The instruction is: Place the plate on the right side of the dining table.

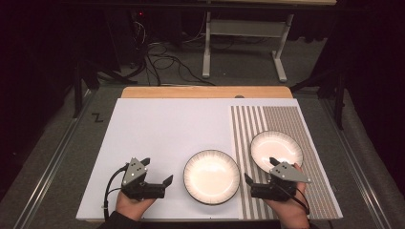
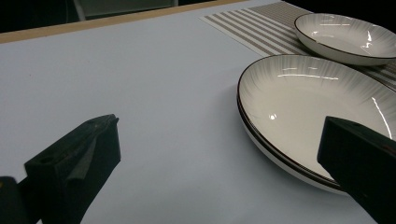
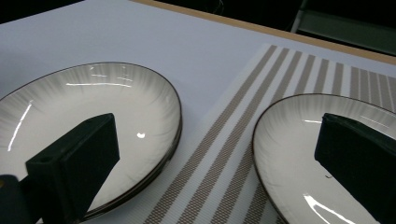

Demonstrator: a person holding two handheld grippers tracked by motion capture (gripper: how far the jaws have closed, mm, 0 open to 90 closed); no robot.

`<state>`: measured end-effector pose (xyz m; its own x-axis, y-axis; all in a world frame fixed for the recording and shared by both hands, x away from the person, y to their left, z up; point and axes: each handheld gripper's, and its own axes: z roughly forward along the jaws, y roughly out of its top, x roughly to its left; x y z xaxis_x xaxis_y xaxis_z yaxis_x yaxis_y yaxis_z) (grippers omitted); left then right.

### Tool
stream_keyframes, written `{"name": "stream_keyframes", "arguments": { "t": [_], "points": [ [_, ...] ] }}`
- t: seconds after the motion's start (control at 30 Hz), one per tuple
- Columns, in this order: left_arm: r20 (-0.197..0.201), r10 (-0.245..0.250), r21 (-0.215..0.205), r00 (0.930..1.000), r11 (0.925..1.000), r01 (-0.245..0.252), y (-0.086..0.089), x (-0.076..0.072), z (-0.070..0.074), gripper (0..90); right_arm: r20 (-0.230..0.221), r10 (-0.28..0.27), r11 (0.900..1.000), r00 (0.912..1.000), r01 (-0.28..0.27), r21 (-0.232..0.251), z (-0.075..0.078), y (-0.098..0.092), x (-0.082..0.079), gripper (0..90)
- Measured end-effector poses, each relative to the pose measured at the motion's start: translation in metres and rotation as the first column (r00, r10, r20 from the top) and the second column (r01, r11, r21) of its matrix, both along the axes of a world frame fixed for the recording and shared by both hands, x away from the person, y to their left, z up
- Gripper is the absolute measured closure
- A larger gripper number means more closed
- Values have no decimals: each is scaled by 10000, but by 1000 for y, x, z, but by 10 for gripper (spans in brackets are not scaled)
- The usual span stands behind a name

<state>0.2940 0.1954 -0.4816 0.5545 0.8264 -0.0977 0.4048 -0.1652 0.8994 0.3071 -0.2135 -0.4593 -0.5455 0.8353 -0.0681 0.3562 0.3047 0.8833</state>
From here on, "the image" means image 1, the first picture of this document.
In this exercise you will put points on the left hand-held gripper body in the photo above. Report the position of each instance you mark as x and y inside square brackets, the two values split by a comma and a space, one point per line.
[137, 178]

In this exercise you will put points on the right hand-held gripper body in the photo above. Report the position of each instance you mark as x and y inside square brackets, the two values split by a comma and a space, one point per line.
[286, 173]

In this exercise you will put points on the white plate with dark rim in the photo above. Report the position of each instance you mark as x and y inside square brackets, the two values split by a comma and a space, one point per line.
[211, 176]
[275, 147]

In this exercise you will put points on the person's left hand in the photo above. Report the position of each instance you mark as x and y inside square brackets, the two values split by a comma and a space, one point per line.
[133, 208]

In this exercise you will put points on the person's right hand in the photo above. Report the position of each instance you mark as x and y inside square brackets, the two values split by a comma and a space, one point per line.
[291, 213]

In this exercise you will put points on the white board with striped section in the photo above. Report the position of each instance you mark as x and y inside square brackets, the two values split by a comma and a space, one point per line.
[165, 130]

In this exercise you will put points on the grey table grommet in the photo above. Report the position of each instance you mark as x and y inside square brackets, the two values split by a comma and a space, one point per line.
[239, 96]

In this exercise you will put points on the black metal stand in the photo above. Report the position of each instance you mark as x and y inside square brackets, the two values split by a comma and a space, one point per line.
[78, 92]
[340, 101]

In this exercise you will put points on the black equipment with red light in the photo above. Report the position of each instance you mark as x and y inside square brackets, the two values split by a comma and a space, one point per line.
[138, 28]

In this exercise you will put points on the aluminium floor rail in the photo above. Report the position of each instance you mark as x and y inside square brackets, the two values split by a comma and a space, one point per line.
[47, 173]
[359, 171]

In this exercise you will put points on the white metal table frame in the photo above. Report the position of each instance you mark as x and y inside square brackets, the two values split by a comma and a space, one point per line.
[245, 28]

